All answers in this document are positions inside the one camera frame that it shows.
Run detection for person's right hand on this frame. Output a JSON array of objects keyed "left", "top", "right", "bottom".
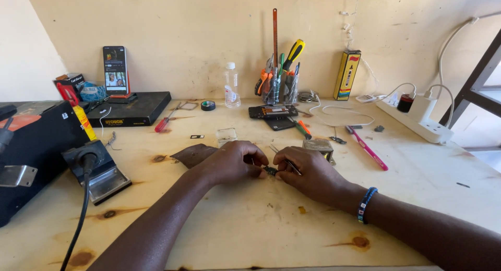
[{"left": 273, "top": 146, "right": 354, "bottom": 207}]

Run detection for person's left hand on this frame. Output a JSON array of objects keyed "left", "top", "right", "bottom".
[{"left": 204, "top": 141, "right": 270, "bottom": 186}]

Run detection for metal tweezers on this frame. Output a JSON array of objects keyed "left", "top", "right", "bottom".
[{"left": 269, "top": 144, "right": 302, "bottom": 176}]

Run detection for clear plastic box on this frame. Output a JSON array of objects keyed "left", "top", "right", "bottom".
[{"left": 216, "top": 127, "right": 238, "bottom": 149}]

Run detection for metal transformer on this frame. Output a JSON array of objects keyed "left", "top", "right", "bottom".
[{"left": 302, "top": 138, "right": 337, "bottom": 165}]

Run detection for brown leather piece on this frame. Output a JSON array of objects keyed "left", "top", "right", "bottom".
[{"left": 170, "top": 143, "right": 218, "bottom": 169}]

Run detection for green and orange screwdriver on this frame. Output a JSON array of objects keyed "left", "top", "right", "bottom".
[{"left": 291, "top": 118, "right": 313, "bottom": 141}]

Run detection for pink toothbrush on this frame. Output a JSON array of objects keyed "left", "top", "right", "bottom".
[{"left": 345, "top": 125, "right": 390, "bottom": 172}]

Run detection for black phone back cover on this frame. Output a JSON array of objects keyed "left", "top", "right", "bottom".
[{"left": 264, "top": 117, "right": 296, "bottom": 132}]

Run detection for opened black phone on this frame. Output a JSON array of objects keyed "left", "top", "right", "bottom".
[{"left": 248, "top": 104, "right": 299, "bottom": 120}]

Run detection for clear plastic water bottle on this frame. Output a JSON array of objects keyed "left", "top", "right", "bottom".
[{"left": 224, "top": 62, "right": 242, "bottom": 109}]

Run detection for glass jar tool holder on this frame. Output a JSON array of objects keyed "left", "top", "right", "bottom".
[
  {"left": 283, "top": 72, "right": 300, "bottom": 106},
  {"left": 261, "top": 75, "right": 283, "bottom": 106}
]

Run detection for tall yellow box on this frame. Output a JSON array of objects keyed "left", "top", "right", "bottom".
[{"left": 333, "top": 50, "right": 362, "bottom": 102}]

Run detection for flat black box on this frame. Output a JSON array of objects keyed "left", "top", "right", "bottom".
[{"left": 86, "top": 91, "right": 172, "bottom": 128}]

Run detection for black and red plug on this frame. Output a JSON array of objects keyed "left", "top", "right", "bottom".
[{"left": 396, "top": 93, "right": 415, "bottom": 114}]

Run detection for white power strip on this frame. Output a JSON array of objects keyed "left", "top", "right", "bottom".
[{"left": 375, "top": 98, "right": 455, "bottom": 145}]

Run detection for orange phone stand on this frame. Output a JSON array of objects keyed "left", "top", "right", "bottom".
[{"left": 107, "top": 71, "right": 138, "bottom": 104}]

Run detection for yellow and black screwdriver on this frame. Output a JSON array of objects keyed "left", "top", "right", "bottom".
[{"left": 282, "top": 39, "right": 306, "bottom": 73}]

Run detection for soldering iron on metal stand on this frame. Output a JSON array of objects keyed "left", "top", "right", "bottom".
[{"left": 61, "top": 140, "right": 132, "bottom": 206}]

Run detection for white charger plug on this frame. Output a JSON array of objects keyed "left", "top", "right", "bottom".
[{"left": 407, "top": 91, "right": 438, "bottom": 123}]

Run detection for orange hacksaw blade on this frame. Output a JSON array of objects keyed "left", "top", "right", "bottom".
[{"left": 272, "top": 8, "right": 278, "bottom": 70}]

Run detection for black smartphone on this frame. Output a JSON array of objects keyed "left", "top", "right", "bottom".
[{"left": 103, "top": 46, "right": 129, "bottom": 96}]

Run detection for yellow tube with red cap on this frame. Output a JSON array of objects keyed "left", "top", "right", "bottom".
[{"left": 56, "top": 82, "right": 98, "bottom": 142}]

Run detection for small black carton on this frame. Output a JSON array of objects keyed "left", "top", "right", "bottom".
[{"left": 53, "top": 73, "right": 85, "bottom": 92}]

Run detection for black rework station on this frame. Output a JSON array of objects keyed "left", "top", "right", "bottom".
[{"left": 0, "top": 100, "right": 91, "bottom": 228}]

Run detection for blue beaded bracelet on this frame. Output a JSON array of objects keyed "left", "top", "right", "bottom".
[{"left": 357, "top": 186, "right": 379, "bottom": 225}]

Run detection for white charging cable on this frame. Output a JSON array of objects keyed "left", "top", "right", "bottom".
[{"left": 309, "top": 82, "right": 417, "bottom": 128}]

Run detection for red handled screwdriver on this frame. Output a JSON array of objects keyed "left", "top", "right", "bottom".
[{"left": 154, "top": 102, "right": 182, "bottom": 133}]

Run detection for solder wire coil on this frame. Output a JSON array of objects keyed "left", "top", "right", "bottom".
[{"left": 297, "top": 90, "right": 320, "bottom": 104}]

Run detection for orange handled pliers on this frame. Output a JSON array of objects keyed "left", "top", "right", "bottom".
[{"left": 254, "top": 53, "right": 275, "bottom": 97}]

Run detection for small metal wire clip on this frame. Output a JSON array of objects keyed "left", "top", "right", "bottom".
[{"left": 105, "top": 130, "right": 122, "bottom": 151}]

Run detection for thin white wire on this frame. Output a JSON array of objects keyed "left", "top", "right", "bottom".
[{"left": 98, "top": 106, "right": 112, "bottom": 137}]

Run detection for black power cable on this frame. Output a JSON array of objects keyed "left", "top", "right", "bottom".
[{"left": 60, "top": 154, "right": 99, "bottom": 271}]

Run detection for white wall cable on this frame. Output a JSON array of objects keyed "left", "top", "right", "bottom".
[{"left": 426, "top": 16, "right": 480, "bottom": 128}]

